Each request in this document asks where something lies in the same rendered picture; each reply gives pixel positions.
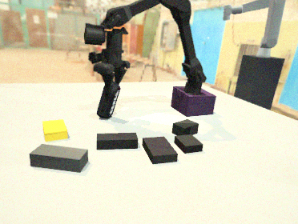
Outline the yellow flat block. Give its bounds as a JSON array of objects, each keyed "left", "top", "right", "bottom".
[{"left": 42, "top": 119, "right": 68, "bottom": 142}]

